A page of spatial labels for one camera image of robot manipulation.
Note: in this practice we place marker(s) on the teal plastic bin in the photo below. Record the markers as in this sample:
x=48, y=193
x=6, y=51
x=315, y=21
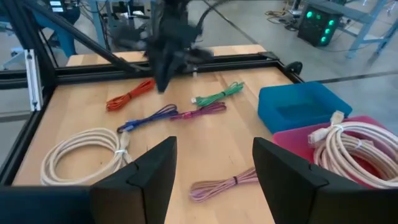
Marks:
x=280, y=121

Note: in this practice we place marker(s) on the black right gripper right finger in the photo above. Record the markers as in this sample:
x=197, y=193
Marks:
x=295, y=193

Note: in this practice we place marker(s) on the black box with green lights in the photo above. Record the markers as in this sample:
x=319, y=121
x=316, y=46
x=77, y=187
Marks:
x=314, y=31

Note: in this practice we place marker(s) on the black frame clamp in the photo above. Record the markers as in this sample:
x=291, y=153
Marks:
x=294, y=68

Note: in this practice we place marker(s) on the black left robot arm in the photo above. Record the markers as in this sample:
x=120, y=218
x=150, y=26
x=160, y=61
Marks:
x=174, y=15

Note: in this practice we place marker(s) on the black control box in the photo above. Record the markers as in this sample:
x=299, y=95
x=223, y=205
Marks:
x=62, y=14

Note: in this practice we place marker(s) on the black aluminium rig frame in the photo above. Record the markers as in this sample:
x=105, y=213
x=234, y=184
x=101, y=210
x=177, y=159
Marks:
x=93, y=73

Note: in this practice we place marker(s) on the pink plastic bin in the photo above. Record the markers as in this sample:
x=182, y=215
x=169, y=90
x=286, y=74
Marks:
x=292, y=140

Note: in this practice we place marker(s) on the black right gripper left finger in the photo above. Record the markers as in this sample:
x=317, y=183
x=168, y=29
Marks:
x=140, y=193

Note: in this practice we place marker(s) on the blue metal table frame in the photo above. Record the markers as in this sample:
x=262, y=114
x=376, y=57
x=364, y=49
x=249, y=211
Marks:
x=360, y=34
x=65, y=40

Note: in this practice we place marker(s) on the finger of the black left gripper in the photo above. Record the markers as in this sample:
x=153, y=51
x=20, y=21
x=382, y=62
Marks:
x=161, y=76
x=174, y=70

